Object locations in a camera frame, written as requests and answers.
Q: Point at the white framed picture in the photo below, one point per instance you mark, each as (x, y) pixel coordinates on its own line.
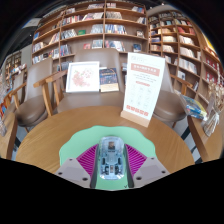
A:
(82, 77)

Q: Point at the wide wooden bookshelf unit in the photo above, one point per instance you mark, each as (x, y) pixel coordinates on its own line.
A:
(90, 33)

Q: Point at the glass vase with dried flowers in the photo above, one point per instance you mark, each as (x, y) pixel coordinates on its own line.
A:
(211, 123)

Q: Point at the small distant bookshelf unit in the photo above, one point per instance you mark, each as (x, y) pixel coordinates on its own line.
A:
(13, 65)

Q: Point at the stack of colourful books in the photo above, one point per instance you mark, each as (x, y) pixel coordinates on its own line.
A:
(195, 108)

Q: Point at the green mouse pad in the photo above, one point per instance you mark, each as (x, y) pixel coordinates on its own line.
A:
(83, 140)

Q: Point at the dark book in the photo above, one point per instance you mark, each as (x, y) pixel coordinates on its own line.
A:
(108, 79)

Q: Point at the white sign on wooden base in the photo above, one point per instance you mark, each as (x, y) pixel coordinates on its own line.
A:
(143, 86)

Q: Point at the angled wooden bookshelf unit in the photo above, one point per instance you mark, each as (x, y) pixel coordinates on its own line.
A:
(183, 46)

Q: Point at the brown padded wooden armchair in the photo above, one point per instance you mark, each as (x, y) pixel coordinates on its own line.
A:
(31, 110)
(90, 100)
(168, 106)

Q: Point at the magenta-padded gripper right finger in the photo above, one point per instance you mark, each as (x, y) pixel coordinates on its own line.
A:
(136, 163)

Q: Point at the transparent computer mouse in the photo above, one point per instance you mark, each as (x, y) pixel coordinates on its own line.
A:
(110, 156)

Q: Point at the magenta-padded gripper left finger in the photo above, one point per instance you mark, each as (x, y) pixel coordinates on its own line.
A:
(85, 163)

